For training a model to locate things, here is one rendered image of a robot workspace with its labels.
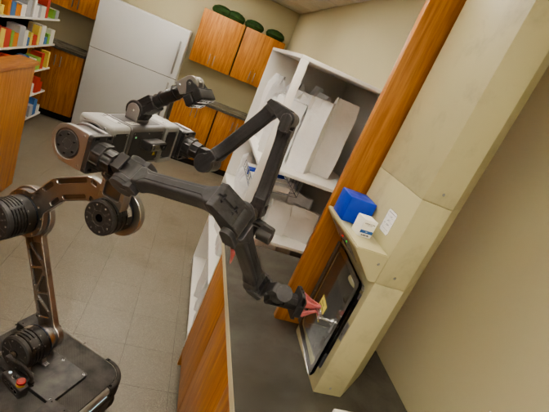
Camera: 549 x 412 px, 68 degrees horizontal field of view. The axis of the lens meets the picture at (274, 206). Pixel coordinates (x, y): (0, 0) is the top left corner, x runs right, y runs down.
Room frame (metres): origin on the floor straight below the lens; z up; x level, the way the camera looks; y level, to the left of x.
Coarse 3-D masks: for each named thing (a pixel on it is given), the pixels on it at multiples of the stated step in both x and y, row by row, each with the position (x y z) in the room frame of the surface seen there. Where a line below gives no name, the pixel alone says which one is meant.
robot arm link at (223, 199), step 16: (144, 160) 1.12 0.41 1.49; (112, 176) 1.08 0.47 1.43; (144, 176) 1.06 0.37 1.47; (160, 176) 1.04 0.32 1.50; (128, 192) 1.07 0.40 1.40; (144, 192) 1.07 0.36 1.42; (160, 192) 1.02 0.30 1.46; (176, 192) 0.98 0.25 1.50; (192, 192) 0.96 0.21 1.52; (208, 192) 0.95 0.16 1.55; (224, 192) 0.94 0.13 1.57; (208, 208) 0.92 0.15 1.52; (224, 208) 0.92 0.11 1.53; (240, 208) 0.96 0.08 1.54; (224, 224) 0.93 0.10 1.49; (240, 224) 0.95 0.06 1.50
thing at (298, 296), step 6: (300, 288) 1.25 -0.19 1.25; (294, 294) 1.23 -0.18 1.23; (300, 294) 1.22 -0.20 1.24; (294, 300) 1.21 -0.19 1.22; (300, 300) 1.20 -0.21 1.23; (282, 306) 1.19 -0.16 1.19; (288, 306) 1.20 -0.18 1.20; (294, 306) 1.20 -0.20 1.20; (288, 312) 1.24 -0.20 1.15; (294, 312) 1.20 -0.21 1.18
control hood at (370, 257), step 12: (336, 216) 1.35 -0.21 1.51; (348, 228) 1.27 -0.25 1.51; (348, 240) 1.24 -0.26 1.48; (360, 240) 1.20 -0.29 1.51; (372, 240) 1.25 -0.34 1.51; (360, 252) 1.14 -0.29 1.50; (372, 252) 1.15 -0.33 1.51; (384, 252) 1.19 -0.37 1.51; (360, 264) 1.17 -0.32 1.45; (372, 264) 1.16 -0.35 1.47; (384, 264) 1.17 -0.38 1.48; (372, 276) 1.17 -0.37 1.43
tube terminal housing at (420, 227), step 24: (384, 192) 1.37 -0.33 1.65; (408, 192) 1.25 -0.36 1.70; (384, 216) 1.30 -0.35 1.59; (408, 216) 1.19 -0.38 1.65; (432, 216) 1.19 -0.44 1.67; (456, 216) 1.36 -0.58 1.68; (384, 240) 1.24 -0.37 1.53; (408, 240) 1.18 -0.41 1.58; (432, 240) 1.20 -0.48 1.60; (408, 264) 1.19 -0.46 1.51; (384, 288) 1.18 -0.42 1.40; (408, 288) 1.27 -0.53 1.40; (360, 312) 1.17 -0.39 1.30; (384, 312) 1.20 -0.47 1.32; (360, 336) 1.19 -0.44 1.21; (336, 360) 1.18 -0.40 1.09; (360, 360) 1.20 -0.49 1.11; (312, 384) 1.19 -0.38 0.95; (336, 384) 1.19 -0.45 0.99
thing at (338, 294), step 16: (336, 256) 1.43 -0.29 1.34; (336, 272) 1.36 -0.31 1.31; (352, 272) 1.25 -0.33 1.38; (320, 288) 1.42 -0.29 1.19; (336, 288) 1.30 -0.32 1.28; (352, 288) 1.20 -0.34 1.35; (336, 304) 1.24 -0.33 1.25; (304, 320) 1.42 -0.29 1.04; (336, 320) 1.19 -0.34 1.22; (304, 336) 1.35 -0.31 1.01; (320, 336) 1.23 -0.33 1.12; (304, 352) 1.28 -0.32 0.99; (320, 352) 1.17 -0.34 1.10
